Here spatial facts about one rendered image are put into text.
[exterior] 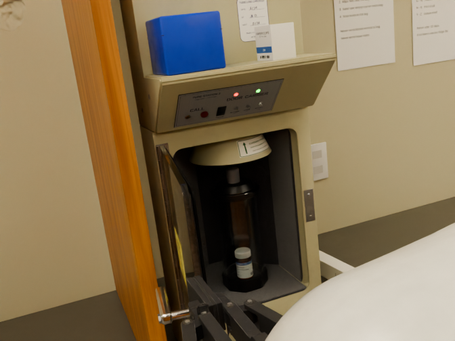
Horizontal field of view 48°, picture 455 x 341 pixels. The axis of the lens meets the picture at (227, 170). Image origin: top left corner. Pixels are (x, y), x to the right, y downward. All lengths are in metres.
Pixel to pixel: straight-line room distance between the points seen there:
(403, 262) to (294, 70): 0.75
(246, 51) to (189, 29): 0.18
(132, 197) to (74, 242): 0.58
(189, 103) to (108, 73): 0.14
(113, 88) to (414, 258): 0.69
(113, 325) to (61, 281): 0.24
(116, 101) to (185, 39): 0.14
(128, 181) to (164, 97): 0.15
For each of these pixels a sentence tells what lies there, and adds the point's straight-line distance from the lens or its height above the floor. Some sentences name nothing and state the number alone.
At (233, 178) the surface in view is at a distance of 1.08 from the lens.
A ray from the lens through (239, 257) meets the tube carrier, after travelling 1.11.
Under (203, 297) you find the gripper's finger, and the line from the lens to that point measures 0.51.
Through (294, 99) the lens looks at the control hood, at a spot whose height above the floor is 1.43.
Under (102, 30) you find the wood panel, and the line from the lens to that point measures 0.81.
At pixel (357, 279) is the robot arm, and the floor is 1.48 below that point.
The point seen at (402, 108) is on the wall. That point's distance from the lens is 1.74.
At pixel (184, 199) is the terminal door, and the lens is 0.62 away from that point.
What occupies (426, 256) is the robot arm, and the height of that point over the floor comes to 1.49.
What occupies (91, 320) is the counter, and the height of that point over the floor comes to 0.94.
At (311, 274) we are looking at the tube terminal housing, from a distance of 1.13.
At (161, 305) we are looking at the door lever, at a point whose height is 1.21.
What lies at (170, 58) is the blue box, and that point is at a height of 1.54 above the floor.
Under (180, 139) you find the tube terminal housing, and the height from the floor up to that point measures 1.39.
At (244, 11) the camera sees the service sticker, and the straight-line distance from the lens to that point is 0.97.
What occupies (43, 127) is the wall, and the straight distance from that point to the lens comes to 1.33.
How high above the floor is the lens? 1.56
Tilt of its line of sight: 15 degrees down
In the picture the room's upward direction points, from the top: 7 degrees counter-clockwise
